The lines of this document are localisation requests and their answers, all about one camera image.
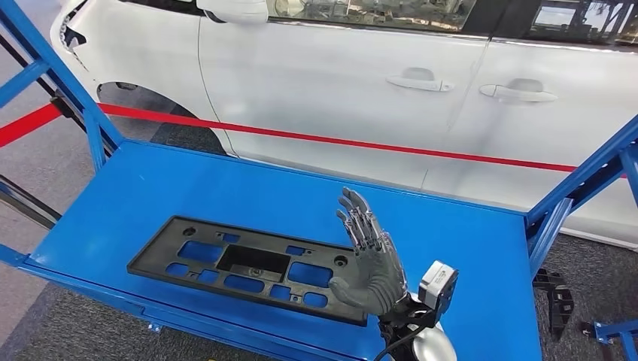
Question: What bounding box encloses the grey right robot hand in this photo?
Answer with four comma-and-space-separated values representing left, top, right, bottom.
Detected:
327, 187, 411, 317

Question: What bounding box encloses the black plastic plate frame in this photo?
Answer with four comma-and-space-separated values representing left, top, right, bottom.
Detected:
126, 215, 370, 328

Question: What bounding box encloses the red barrier belt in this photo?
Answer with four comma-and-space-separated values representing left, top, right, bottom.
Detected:
0, 102, 630, 179

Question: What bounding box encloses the white car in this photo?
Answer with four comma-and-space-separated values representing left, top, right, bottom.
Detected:
50, 0, 638, 250

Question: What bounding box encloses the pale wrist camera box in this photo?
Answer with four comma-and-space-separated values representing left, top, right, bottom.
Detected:
418, 259, 460, 320

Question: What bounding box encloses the black cable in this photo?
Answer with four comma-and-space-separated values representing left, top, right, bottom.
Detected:
372, 323, 435, 361

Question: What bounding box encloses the black plastic bracket part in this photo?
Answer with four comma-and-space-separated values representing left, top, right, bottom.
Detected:
532, 268, 575, 342

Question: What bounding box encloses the stanchion post with black head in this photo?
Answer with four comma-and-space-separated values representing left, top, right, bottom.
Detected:
48, 94, 77, 122

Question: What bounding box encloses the thin black strap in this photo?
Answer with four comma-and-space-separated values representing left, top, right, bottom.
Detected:
0, 33, 114, 156

